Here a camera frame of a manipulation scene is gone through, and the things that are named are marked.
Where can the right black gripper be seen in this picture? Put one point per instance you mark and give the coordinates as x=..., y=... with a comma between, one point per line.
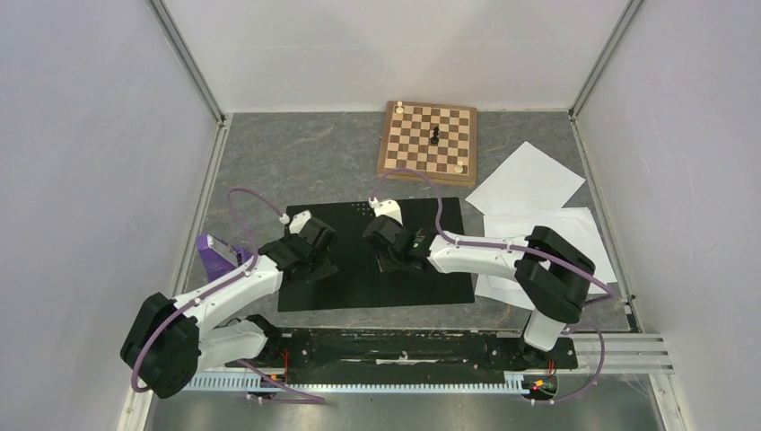
x=385, y=263

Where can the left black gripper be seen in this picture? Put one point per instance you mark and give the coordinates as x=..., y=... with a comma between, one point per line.
x=328, y=267

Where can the teal black file folder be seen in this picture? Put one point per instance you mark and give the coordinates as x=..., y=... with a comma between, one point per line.
x=359, y=281

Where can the purple stand with phone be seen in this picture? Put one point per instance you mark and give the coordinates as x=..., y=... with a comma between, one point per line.
x=218, y=257

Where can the white paper sheet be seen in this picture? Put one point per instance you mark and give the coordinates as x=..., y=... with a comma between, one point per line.
x=575, y=224
x=528, y=180
x=503, y=290

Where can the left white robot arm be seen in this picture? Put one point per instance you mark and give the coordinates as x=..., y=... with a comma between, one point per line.
x=173, y=339

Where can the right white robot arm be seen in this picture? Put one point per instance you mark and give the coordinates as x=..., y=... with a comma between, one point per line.
x=554, y=275

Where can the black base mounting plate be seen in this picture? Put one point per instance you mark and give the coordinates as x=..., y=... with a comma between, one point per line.
x=343, y=356

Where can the wooden chessboard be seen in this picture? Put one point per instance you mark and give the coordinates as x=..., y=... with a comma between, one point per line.
x=405, y=142

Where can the white paper sheet bottom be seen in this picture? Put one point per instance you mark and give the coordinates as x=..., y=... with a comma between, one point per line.
x=503, y=290

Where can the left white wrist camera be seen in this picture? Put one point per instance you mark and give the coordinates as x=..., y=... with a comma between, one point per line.
x=294, y=224

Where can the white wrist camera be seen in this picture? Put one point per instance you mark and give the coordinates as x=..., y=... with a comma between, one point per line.
x=386, y=207
x=294, y=224

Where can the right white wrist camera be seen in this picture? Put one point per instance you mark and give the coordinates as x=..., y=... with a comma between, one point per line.
x=386, y=207

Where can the white toothed cable duct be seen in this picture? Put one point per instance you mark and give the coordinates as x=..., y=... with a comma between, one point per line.
x=251, y=382

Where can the aluminium frame rail left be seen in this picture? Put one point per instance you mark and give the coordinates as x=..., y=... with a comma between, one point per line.
x=181, y=48

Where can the aluminium frame rail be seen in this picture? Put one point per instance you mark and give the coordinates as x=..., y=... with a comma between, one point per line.
x=181, y=48
x=609, y=49

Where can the aluminium frame rail right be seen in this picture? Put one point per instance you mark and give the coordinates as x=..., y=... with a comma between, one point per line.
x=609, y=49

